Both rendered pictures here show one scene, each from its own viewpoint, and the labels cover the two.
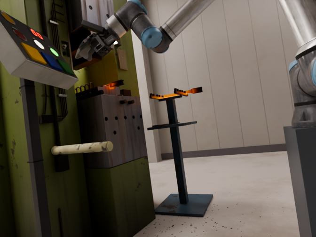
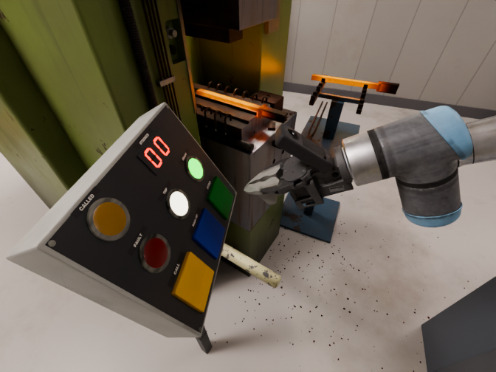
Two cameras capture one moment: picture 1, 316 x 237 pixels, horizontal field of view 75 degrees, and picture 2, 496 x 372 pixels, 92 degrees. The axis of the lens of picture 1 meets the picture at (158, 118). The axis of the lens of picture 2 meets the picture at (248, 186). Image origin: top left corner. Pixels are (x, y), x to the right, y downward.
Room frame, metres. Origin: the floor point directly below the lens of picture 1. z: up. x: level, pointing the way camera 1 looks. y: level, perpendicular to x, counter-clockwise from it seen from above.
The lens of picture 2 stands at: (0.57, 0.33, 1.41)
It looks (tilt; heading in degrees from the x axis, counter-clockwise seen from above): 44 degrees down; 0
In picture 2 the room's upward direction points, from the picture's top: straight up
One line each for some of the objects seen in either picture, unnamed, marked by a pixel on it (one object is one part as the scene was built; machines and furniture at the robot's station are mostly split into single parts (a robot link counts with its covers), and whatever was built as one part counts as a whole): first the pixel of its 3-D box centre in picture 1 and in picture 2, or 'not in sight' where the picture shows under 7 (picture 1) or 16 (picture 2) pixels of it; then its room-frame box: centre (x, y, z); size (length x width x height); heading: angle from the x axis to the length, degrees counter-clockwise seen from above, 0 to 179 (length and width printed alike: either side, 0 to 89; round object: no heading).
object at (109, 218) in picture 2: (7, 18); (110, 218); (0.77, 0.51, 1.16); 0.05 x 0.03 x 0.04; 147
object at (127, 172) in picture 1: (106, 193); (229, 212); (1.56, 0.45, 0.23); 0.56 x 0.38 x 0.47; 57
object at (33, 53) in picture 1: (33, 54); (193, 281); (0.76, 0.43, 1.01); 0.07 x 0.05 x 0.07; 172
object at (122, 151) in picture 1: (98, 131); (224, 153); (1.56, 0.45, 0.69); 0.56 x 0.38 x 0.45; 57
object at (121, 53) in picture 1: (122, 59); (272, 6); (1.73, 0.23, 1.27); 0.09 x 0.02 x 0.17; 147
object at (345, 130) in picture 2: (173, 125); (328, 137); (1.75, -0.12, 0.67); 0.40 x 0.30 x 0.02; 156
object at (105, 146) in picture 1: (79, 148); (226, 250); (1.05, 0.41, 0.62); 0.44 x 0.05 x 0.05; 57
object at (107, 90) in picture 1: (89, 96); (212, 108); (1.51, 0.47, 0.96); 0.42 x 0.20 x 0.09; 57
